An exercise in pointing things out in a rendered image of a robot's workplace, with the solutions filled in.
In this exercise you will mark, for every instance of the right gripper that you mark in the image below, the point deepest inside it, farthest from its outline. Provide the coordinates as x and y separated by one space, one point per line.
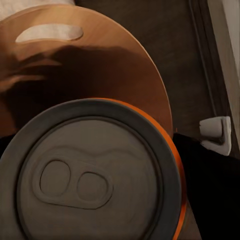
230 160

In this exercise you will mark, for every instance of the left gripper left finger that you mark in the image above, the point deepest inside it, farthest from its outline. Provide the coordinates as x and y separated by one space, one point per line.
4 142

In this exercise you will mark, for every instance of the can of soda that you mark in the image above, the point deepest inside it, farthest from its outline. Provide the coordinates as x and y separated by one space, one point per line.
92 169

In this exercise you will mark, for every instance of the trash can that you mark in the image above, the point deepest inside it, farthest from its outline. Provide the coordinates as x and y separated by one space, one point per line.
106 61

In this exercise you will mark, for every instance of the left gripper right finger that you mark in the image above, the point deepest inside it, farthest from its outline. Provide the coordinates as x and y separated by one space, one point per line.
213 190

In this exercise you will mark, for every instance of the cabinet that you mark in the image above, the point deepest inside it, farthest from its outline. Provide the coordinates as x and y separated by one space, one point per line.
189 42

